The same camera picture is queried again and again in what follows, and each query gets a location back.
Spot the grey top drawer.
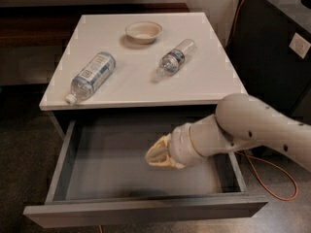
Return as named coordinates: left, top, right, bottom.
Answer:
left=23, top=118, right=267, bottom=228

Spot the white paper bowl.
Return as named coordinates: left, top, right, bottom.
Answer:
left=125, top=21, right=162, bottom=45

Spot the small clear plastic bottle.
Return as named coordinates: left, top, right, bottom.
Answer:
left=156, top=39, right=196, bottom=78

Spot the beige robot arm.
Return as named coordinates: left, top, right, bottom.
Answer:
left=145, top=93, right=311, bottom=171

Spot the dark wooden bench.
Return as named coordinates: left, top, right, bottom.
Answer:
left=0, top=3, right=190, bottom=48

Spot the grey drawer cabinet white top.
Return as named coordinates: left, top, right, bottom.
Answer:
left=22, top=12, right=269, bottom=229

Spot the blue label plastic bottle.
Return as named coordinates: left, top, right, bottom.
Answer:
left=65, top=51, right=116, bottom=105

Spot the black cabinet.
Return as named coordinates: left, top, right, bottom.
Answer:
left=226, top=0, right=311, bottom=124

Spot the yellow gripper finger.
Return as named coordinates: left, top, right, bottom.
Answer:
left=146, top=153, right=184, bottom=169
left=146, top=134, right=171, bottom=158

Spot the orange extension cable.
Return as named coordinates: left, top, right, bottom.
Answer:
left=96, top=0, right=311, bottom=233

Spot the white wall outlet plate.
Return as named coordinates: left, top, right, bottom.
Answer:
left=289, top=33, right=311, bottom=58

